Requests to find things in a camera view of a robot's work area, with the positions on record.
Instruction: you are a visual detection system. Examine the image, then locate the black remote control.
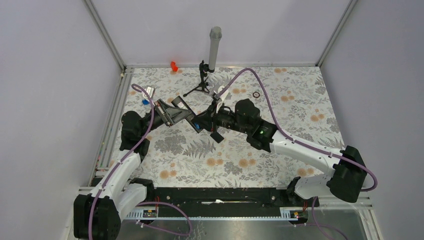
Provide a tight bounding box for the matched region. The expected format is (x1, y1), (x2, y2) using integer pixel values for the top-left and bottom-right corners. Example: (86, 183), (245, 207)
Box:
(189, 114), (207, 133)

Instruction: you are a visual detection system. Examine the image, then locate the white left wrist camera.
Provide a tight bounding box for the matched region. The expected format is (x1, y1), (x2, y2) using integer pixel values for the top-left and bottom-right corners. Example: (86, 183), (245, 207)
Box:
(145, 86), (155, 98)

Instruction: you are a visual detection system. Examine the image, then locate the grey microphone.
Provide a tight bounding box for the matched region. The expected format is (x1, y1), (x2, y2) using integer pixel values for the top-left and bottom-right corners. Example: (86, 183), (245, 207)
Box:
(208, 26), (223, 73)

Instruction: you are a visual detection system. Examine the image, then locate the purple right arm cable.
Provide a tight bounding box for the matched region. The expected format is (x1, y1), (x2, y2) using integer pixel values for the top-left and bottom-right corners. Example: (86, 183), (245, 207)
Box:
(215, 67), (379, 240)

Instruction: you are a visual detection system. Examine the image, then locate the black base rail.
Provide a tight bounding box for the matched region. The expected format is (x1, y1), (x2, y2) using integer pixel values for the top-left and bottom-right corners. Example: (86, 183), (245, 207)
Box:
(145, 187), (320, 218)

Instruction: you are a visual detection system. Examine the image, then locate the orange plastic clip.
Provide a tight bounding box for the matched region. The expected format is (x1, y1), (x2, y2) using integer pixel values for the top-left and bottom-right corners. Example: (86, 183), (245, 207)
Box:
(170, 61), (179, 72)

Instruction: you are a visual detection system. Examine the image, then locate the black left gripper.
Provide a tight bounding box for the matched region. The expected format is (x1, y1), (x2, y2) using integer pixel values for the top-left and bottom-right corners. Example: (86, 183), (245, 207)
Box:
(139, 98), (192, 137)

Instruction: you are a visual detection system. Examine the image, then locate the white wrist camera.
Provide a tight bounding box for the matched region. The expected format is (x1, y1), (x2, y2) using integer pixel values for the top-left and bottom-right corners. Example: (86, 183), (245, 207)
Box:
(211, 85), (229, 112)
(145, 86), (155, 98)

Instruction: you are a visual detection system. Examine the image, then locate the black tripod mic stand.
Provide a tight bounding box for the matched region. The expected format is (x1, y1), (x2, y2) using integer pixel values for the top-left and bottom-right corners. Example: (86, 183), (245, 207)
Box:
(183, 60), (215, 97)

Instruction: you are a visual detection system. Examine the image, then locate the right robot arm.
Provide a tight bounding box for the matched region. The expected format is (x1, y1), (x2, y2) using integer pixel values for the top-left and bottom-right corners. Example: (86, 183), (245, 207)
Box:
(192, 99), (367, 206)

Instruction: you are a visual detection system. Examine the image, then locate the round poker chip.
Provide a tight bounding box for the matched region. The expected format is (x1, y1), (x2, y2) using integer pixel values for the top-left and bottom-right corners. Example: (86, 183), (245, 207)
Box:
(252, 91), (260, 99)

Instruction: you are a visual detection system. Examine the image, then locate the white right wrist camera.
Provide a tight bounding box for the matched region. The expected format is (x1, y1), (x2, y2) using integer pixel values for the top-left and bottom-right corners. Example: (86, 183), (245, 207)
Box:
(211, 85), (229, 112)

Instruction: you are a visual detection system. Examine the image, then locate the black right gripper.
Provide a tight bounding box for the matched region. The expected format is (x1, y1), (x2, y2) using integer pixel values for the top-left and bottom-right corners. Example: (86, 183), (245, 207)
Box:
(192, 99), (250, 135)

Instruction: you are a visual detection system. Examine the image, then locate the black battery cover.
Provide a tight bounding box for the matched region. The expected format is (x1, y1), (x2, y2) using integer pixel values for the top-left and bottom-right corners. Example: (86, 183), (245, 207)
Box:
(210, 132), (225, 144)

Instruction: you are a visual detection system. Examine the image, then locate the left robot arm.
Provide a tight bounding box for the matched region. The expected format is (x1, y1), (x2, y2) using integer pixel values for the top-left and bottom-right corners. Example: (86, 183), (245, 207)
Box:
(73, 96), (195, 240)

